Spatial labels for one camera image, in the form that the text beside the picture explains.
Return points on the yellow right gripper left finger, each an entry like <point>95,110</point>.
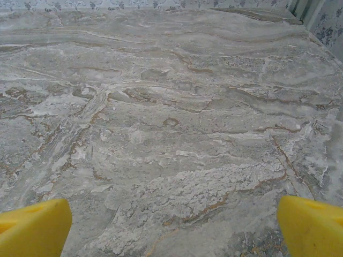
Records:
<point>34,230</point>

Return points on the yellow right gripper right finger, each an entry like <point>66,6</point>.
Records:
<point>313,230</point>

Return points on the aluminium frame corner post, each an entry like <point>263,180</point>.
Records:
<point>297,10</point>

